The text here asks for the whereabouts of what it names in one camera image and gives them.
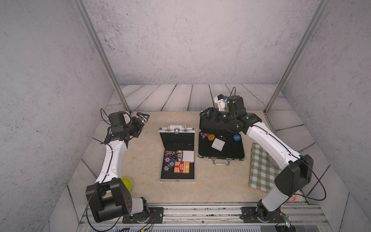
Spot black poker case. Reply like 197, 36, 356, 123
198, 107, 245, 166

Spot silver aluminium poker case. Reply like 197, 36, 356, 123
159, 125, 195, 182

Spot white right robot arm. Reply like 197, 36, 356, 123
200, 94, 314, 221

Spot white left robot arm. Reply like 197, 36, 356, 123
86, 111, 150, 223

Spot poker chips in silver case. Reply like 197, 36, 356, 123
163, 150, 183, 172

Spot yellow dealer button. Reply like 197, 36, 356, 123
208, 134, 215, 141

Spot red translucent dice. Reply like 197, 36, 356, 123
200, 132, 210, 139

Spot blue dealer button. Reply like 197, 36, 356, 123
233, 134, 242, 142

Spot white card deck box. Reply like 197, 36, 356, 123
212, 138, 226, 151

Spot white card deck silver case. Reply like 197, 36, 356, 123
182, 150, 194, 162

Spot lime green plate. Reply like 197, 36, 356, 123
121, 177, 132, 191

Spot red orange card deck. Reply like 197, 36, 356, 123
174, 161, 190, 174

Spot green white checkered cloth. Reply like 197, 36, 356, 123
248, 143, 280, 192

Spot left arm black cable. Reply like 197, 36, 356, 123
85, 108, 128, 232

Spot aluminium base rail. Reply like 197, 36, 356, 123
77, 202, 332, 232

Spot left aluminium corner post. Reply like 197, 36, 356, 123
72, 0, 132, 115

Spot aluminium corner post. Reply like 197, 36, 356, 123
264, 0, 329, 114
72, 0, 132, 115

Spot right aluminium corner post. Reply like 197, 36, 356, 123
264, 0, 329, 114

